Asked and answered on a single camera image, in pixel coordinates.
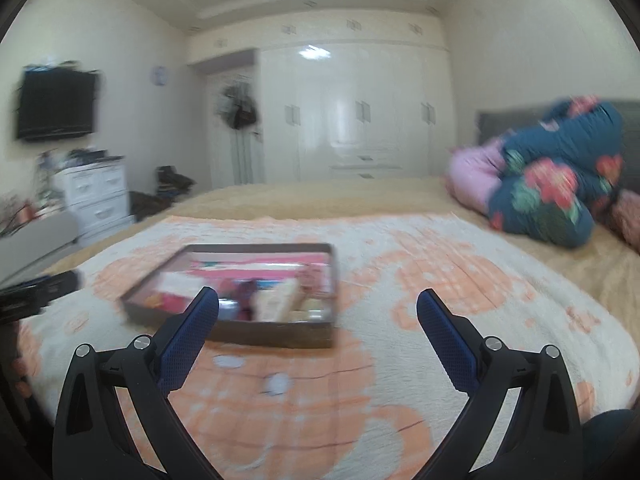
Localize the cream claw clip with bow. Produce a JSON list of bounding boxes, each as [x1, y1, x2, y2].
[[251, 265, 327, 323]]

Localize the blue floral quilt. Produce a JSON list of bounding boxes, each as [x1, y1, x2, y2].
[[487, 96, 625, 248]]

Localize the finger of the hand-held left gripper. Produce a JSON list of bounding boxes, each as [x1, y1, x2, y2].
[[32, 269, 82, 307]]

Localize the grey desk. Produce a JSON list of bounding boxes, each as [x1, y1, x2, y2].
[[0, 210, 78, 281]]

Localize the grey quilted headboard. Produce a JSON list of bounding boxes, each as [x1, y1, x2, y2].
[[475, 100, 640, 226]]

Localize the bed with yellow sheet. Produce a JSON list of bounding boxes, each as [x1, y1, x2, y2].
[[45, 176, 640, 411]]

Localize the white door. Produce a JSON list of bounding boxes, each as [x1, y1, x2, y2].
[[205, 50, 266, 188]]

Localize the pink pillow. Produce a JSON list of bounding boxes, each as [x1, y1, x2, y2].
[[446, 137, 511, 211]]

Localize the pink book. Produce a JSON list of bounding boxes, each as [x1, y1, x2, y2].
[[149, 254, 332, 322]]

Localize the white plastic drawer cabinet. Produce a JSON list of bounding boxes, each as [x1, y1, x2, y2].
[[55, 157, 136, 241]]

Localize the black wall television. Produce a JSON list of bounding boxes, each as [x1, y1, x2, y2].
[[15, 67, 98, 142]]

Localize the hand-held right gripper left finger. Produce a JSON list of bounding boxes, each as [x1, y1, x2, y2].
[[51, 286, 236, 480]]

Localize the brown cardboard box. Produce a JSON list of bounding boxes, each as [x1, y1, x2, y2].
[[121, 243, 341, 350]]

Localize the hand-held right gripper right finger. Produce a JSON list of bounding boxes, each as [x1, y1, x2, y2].
[[416, 287, 585, 480]]

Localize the white glossy wardrobe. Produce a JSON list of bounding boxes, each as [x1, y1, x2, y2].
[[186, 15, 456, 183]]

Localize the bags hanging on door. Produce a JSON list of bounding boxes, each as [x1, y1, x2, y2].
[[216, 82, 261, 131]]

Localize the brown hair claw clip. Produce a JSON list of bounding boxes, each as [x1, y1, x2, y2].
[[235, 280, 257, 321]]

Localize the pile of dark clothes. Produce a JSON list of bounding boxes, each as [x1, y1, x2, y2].
[[156, 166, 196, 196]]

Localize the pink fuzzy blanket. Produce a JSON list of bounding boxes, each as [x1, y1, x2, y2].
[[610, 190, 640, 252]]

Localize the orange and white printed blanket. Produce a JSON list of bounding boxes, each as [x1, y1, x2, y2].
[[17, 212, 628, 480]]

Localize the teal cloth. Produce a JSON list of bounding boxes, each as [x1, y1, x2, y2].
[[580, 408, 636, 480]]

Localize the dark bag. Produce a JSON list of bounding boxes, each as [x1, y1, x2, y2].
[[130, 191, 173, 221]]

